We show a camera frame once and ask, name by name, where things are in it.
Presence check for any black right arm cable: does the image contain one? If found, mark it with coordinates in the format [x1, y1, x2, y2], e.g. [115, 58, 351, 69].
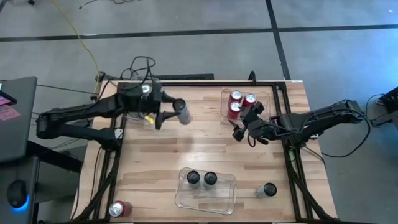
[304, 93, 373, 158]

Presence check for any black device cable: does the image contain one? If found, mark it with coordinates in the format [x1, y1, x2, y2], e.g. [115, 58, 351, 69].
[365, 92, 388, 128]

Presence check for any red cola can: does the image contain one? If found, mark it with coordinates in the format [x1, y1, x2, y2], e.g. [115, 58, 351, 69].
[229, 90, 243, 103]
[108, 200, 134, 218]
[243, 93, 257, 108]
[228, 101, 243, 121]

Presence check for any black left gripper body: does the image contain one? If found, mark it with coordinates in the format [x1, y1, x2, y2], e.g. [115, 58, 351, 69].
[124, 81, 163, 116]

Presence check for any black computer mouse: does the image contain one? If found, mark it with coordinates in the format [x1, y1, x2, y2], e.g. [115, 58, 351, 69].
[6, 180, 29, 211]

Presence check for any dark grey desk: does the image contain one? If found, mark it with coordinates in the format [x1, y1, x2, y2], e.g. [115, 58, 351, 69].
[0, 139, 83, 224]

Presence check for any black aluminium table frame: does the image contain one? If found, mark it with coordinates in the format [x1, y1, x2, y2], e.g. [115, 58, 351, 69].
[72, 79, 340, 224]

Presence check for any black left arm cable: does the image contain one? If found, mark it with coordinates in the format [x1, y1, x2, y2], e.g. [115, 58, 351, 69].
[119, 55, 157, 82]

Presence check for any clear plastic bin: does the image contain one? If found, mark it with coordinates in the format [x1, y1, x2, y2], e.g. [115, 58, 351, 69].
[174, 167, 237, 216]
[122, 81, 163, 126]
[220, 88, 272, 126]

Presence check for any black electronic device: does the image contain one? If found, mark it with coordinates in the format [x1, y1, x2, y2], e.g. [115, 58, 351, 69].
[377, 86, 398, 113]

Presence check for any yellow floor cable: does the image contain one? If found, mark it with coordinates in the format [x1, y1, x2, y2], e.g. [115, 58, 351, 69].
[51, 0, 100, 93]

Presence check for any thin black floor cable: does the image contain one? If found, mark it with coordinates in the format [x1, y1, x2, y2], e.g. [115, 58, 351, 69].
[78, 0, 137, 9]

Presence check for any black flat bar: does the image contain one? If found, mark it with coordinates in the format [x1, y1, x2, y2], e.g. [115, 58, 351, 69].
[157, 73, 215, 81]

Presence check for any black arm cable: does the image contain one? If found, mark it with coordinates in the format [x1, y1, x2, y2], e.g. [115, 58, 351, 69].
[119, 55, 157, 82]
[304, 93, 373, 158]

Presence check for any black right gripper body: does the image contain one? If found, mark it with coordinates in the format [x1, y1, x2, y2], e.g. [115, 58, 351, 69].
[244, 116, 277, 141]

